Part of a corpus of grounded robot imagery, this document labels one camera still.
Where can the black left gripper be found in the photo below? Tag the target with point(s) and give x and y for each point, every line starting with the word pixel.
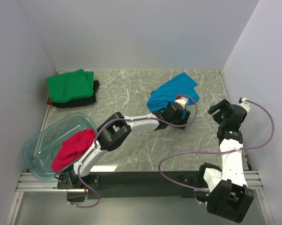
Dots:
pixel 181 122

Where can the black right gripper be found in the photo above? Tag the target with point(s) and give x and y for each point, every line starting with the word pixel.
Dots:
pixel 223 105

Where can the blue t-shirt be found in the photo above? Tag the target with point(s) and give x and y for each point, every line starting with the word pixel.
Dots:
pixel 167 93

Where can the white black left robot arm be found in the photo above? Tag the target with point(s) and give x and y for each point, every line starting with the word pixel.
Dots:
pixel 112 133

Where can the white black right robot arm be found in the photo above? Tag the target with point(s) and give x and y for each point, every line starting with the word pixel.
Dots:
pixel 229 196

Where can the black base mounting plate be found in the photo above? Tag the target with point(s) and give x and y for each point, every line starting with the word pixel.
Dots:
pixel 118 192

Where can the black folded t-shirt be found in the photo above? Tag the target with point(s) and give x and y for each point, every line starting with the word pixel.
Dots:
pixel 80 102

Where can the green folded t-shirt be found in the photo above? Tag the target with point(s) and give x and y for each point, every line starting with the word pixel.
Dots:
pixel 70 86

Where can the crimson crumpled t-shirt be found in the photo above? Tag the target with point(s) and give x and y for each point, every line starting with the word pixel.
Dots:
pixel 72 149

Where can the red folded t-shirt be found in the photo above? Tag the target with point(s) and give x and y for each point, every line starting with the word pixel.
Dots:
pixel 48 102

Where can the clear plastic bin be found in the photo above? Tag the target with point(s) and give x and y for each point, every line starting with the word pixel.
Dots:
pixel 40 151

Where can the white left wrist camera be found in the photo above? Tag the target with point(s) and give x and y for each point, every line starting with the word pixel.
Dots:
pixel 182 101

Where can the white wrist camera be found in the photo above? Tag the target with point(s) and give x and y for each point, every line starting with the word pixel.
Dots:
pixel 182 101
pixel 244 104

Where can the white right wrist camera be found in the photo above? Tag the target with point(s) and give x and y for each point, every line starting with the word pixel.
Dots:
pixel 244 104

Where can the aluminium frame rail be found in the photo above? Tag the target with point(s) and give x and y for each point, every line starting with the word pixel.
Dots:
pixel 28 183

